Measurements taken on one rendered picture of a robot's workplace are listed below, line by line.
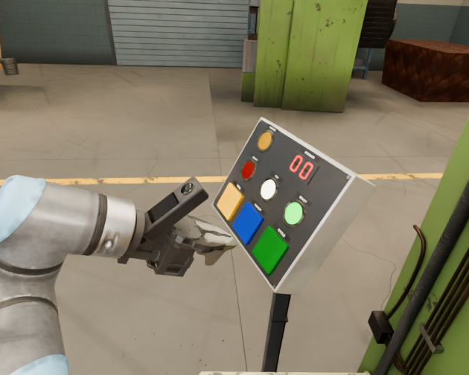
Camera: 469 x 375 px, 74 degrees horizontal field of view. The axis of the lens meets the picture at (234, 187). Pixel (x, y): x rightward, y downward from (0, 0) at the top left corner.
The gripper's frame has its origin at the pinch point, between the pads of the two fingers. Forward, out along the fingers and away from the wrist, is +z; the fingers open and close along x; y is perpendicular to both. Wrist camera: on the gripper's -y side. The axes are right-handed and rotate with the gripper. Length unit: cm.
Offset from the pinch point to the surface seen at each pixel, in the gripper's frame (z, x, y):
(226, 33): 285, -686, -126
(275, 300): 35.2, -8.6, 22.3
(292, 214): 10.7, -0.1, -8.3
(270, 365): 54, -8, 51
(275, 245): 10.3, 0.9, -1.2
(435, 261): 25.7, 20.2, -15.5
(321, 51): 268, -335, -129
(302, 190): 11.1, -1.6, -13.4
